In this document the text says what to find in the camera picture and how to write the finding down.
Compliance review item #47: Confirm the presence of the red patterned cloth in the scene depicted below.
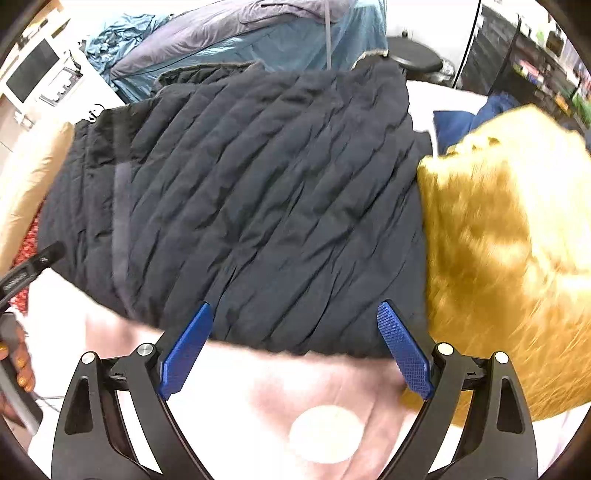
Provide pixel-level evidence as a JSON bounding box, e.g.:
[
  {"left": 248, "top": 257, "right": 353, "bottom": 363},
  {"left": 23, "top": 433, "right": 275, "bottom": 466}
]
[{"left": 9, "top": 210, "right": 51, "bottom": 319}]

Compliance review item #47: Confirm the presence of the teal shiny jacket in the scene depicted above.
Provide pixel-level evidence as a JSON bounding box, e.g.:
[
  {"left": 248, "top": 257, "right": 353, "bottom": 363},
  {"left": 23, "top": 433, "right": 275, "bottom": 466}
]
[{"left": 85, "top": 0, "right": 389, "bottom": 104}]

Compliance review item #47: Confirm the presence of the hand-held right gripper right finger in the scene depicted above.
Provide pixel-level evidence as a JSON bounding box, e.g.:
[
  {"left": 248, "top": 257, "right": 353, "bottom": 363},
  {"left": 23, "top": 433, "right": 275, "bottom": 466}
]
[{"left": 377, "top": 300, "right": 539, "bottom": 480}]

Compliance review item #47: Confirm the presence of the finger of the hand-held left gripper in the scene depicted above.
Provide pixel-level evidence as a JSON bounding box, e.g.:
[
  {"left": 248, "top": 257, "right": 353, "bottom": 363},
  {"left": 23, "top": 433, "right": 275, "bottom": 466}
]
[{"left": 0, "top": 242, "right": 66, "bottom": 308}]

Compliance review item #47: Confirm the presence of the grey lilac jacket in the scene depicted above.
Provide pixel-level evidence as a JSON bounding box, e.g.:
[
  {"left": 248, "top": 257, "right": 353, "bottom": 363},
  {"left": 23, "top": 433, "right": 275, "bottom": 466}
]
[{"left": 111, "top": 0, "right": 361, "bottom": 79}]

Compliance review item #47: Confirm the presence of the white microwave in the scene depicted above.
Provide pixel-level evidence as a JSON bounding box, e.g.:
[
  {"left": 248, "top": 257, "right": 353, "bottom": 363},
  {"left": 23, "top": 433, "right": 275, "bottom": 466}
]
[{"left": 2, "top": 37, "right": 84, "bottom": 109}]

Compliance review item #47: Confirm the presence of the beige cloth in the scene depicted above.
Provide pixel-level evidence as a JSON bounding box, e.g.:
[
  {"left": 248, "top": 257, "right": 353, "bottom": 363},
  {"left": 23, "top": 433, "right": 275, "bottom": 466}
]
[{"left": 0, "top": 120, "right": 77, "bottom": 273}]

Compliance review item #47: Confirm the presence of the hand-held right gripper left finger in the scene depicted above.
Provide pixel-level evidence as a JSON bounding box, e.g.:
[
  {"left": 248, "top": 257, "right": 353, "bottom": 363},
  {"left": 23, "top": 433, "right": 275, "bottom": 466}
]
[{"left": 51, "top": 301, "right": 214, "bottom": 480}]

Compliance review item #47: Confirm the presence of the person's left hand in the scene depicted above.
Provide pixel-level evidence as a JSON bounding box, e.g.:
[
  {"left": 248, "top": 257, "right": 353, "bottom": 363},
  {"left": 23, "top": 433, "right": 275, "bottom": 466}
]
[{"left": 0, "top": 342, "right": 36, "bottom": 416}]

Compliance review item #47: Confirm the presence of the black round stool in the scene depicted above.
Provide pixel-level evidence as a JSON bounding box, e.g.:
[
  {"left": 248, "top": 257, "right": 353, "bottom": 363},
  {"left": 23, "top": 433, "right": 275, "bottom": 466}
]
[{"left": 385, "top": 34, "right": 455, "bottom": 86}]

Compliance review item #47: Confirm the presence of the navy blue cloth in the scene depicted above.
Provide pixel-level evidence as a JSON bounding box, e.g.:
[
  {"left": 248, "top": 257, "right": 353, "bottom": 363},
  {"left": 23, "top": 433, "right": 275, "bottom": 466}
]
[{"left": 434, "top": 92, "right": 520, "bottom": 155}]

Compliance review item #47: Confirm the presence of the black quilted jacket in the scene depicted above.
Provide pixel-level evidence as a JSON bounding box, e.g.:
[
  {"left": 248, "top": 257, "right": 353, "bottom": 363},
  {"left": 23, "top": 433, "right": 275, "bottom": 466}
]
[{"left": 37, "top": 58, "right": 435, "bottom": 358}]

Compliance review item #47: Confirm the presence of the golden furry garment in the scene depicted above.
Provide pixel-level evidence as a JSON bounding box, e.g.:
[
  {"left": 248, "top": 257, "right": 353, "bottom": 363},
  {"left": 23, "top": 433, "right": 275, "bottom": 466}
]
[{"left": 416, "top": 104, "right": 591, "bottom": 428}]

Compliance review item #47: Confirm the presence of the pink bed sheet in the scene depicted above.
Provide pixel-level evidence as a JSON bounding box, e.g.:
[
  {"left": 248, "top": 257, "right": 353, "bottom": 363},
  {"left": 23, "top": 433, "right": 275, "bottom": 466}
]
[{"left": 21, "top": 270, "right": 578, "bottom": 480}]

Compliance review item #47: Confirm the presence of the dark storage shelf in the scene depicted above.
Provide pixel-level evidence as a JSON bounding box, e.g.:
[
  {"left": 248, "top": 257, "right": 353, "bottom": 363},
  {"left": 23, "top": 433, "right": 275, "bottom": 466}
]
[{"left": 462, "top": 4, "right": 591, "bottom": 134}]

